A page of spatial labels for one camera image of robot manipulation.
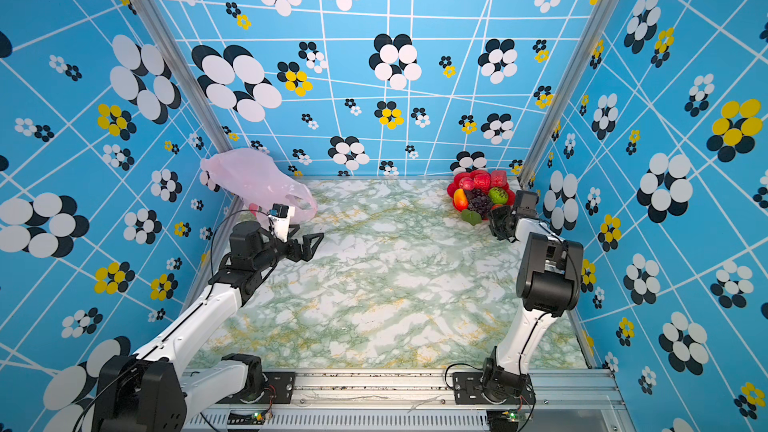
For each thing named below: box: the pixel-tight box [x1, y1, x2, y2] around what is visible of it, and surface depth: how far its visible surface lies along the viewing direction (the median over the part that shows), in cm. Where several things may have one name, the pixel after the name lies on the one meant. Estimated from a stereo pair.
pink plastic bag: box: [200, 147, 317, 227], surface depth 101 cm
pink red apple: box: [458, 177, 475, 191], surface depth 114 cm
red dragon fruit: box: [490, 170, 507, 188], surface depth 110 cm
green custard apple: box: [488, 186, 508, 205], surface depth 108 cm
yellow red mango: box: [453, 188, 468, 212], surface depth 107 cm
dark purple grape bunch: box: [466, 188, 492, 220], surface depth 107 cm
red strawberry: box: [473, 170, 491, 195], surface depth 113 cm
